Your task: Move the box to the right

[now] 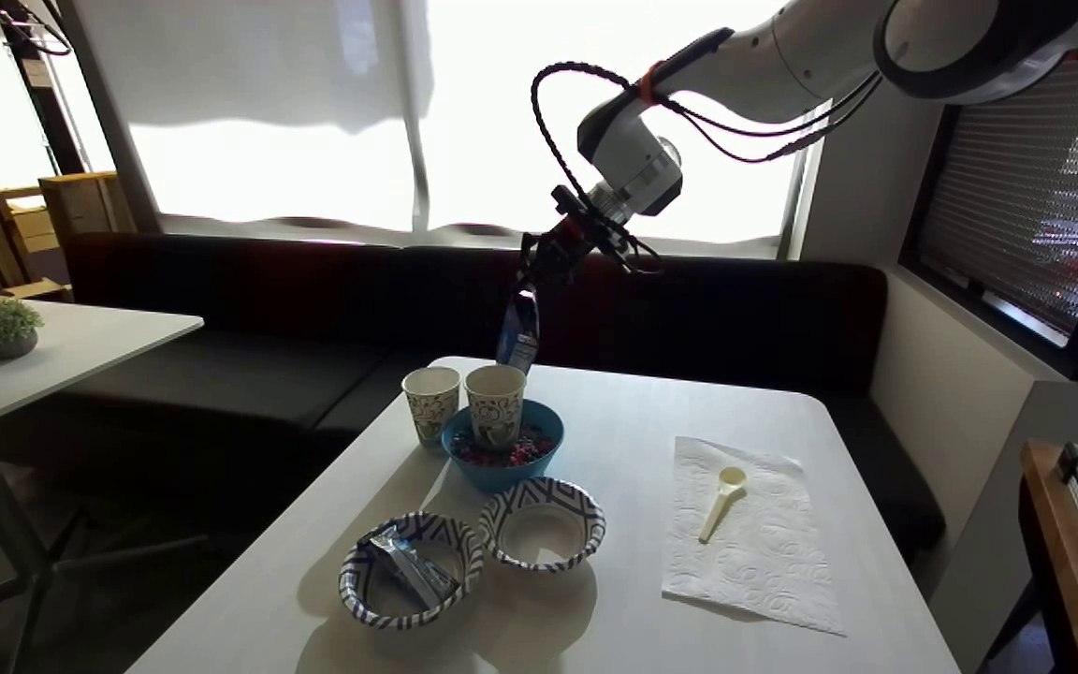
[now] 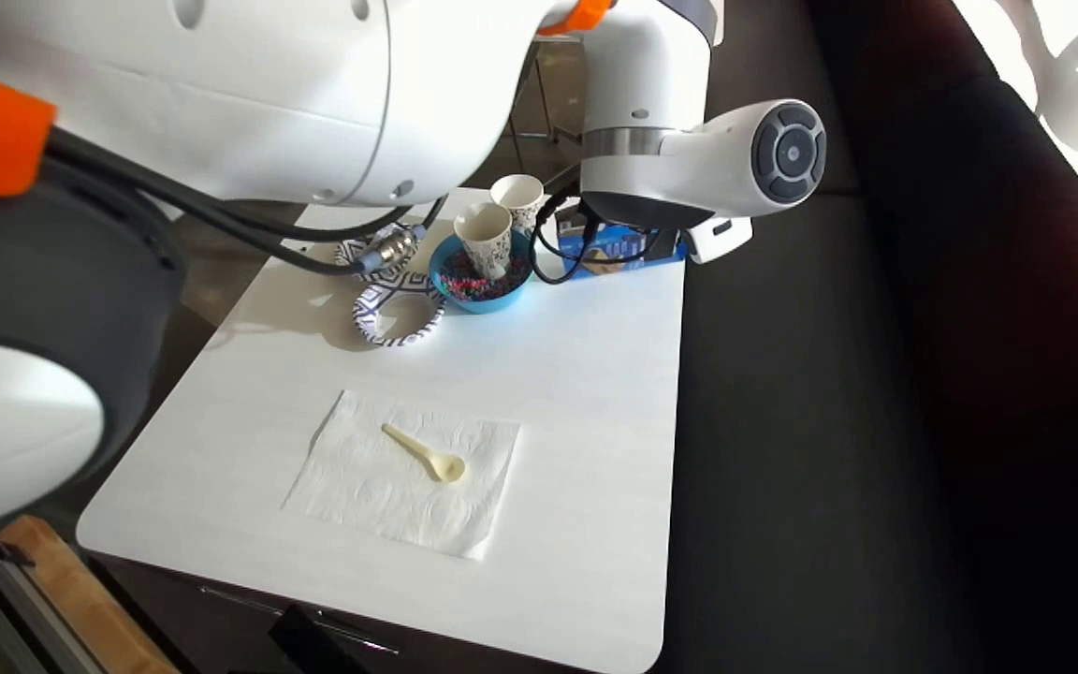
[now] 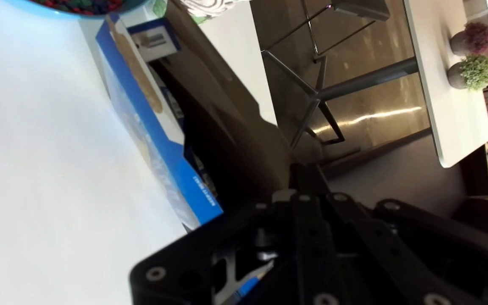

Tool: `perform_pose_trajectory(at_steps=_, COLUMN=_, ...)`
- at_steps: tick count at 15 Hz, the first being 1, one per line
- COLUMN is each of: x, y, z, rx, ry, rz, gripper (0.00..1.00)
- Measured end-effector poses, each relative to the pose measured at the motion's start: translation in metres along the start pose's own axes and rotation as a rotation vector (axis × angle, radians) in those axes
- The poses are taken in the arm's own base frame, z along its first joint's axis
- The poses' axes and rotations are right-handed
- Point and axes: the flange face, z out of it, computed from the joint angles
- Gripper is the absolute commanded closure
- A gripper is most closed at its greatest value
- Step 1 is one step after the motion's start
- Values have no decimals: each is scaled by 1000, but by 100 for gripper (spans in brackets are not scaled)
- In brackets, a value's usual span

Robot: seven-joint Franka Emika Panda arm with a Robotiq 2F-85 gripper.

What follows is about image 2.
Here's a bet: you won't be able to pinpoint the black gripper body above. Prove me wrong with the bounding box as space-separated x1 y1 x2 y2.
549 182 716 255

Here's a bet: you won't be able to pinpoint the blue snack box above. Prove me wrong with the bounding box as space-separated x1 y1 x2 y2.
549 214 757 286

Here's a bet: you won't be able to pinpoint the patterned white paper cup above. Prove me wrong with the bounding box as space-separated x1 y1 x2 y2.
485 172 549 245
450 200 516 286

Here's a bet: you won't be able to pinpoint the blue bowl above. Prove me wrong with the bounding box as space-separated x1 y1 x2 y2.
428 227 539 313

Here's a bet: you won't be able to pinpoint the red snacks in bowl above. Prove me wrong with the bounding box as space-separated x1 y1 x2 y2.
440 261 530 305

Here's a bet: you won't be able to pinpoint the cream plastic spoon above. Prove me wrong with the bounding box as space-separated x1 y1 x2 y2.
379 425 472 492

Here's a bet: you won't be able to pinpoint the black bench sofa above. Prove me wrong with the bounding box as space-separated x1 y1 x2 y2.
658 0 1078 674

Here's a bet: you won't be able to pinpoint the white paper napkin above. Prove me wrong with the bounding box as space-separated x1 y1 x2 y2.
279 385 527 567

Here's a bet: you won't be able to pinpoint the wooden shelf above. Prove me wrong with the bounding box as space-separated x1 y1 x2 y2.
0 512 179 674

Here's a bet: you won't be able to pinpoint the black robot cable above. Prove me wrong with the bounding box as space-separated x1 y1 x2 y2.
46 123 600 289

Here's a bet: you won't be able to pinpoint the orange cable strap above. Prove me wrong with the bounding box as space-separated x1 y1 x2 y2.
0 74 62 201

